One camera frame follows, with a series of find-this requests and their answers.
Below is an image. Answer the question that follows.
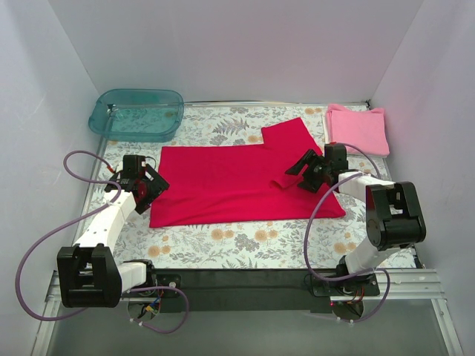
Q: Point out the red t shirt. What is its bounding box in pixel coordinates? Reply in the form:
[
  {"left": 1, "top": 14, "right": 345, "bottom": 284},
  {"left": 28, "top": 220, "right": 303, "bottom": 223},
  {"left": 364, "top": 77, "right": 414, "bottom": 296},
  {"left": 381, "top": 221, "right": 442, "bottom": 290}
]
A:
[{"left": 149, "top": 118, "right": 329, "bottom": 228}]

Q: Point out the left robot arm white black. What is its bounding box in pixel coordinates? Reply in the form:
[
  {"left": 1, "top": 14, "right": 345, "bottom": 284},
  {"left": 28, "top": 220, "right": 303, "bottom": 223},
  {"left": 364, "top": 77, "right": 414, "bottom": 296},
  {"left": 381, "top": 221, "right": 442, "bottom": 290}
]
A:
[{"left": 57, "top": 155, "right": 169, "bottom": 308}]

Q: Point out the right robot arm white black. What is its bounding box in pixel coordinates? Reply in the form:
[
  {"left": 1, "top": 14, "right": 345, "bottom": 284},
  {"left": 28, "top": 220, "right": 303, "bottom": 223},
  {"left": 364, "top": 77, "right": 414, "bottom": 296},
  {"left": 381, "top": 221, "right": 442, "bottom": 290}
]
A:
[{"left": 285, "top": 142, "right": 426, "bottom": 282}]

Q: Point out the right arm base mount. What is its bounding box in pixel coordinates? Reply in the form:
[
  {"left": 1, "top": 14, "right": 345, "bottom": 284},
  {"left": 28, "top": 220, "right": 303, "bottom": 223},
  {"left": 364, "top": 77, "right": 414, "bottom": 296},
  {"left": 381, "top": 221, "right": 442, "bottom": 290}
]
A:
[{"left": 304, "top": 274, "right": 380, "bottom": 299}]

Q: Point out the folded pink t shirt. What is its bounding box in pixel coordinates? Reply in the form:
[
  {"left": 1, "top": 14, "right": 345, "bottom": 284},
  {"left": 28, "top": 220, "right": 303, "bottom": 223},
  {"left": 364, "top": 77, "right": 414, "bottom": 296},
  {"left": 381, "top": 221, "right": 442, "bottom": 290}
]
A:
[{"left": 327, "top": 104, "right": 390, "bottom": 157}]

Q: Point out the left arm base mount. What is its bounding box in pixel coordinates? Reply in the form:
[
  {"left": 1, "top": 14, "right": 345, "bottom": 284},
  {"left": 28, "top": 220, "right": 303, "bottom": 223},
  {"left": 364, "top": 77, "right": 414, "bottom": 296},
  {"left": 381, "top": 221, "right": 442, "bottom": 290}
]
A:
[{"left": 145, "top": 273, "right": 182, "bottom": 298}]

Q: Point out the teal transparent plastic bin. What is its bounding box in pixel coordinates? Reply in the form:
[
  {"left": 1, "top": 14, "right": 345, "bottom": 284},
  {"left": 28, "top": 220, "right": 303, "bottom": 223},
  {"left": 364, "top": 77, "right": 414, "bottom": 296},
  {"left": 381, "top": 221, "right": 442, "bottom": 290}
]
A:
[{"left": 88, "top": 89, "right": 184, "bottom": 142}]

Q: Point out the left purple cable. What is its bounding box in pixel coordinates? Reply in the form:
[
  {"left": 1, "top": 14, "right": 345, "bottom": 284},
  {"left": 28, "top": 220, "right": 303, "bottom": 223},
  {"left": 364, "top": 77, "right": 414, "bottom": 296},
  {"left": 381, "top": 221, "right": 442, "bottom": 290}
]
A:
[{"left": 15, "top": 150, "right": 190, "bottom": 334}]

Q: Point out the aluminium frame rail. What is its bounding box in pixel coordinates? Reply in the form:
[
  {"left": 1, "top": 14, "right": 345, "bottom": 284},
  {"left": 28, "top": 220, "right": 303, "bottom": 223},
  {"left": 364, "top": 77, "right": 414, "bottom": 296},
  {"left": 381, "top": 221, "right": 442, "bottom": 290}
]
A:
[{"left": 45, "top": 268, "right": 446, "bottom": 302}]

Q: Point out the folded white t shirt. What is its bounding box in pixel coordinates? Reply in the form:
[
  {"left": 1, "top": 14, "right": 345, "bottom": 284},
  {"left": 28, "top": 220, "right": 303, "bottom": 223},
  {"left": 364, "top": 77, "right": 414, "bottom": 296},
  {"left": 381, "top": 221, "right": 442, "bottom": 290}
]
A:
[{"left": 322, "top": 113, "right": 332, "bottom": 144}]

